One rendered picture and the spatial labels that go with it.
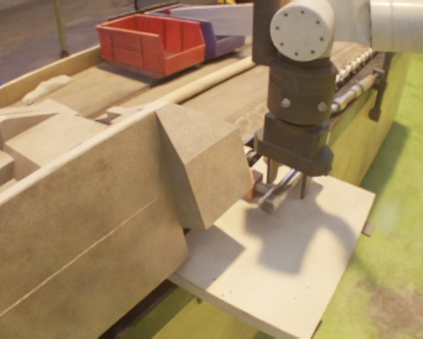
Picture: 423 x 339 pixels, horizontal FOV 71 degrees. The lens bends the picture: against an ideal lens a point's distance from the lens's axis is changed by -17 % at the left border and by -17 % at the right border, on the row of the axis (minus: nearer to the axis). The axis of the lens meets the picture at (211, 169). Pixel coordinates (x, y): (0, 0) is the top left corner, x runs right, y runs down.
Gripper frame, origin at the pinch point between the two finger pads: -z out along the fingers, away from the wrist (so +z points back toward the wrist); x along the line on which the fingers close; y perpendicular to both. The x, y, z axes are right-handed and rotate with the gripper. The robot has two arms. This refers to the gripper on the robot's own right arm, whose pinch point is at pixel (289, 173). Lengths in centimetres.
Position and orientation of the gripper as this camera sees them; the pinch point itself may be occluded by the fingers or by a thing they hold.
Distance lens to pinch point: 53.1
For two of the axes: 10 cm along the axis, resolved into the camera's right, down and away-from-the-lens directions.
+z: 0.0, -7.9, -6.1
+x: -7.9, -3.8, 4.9
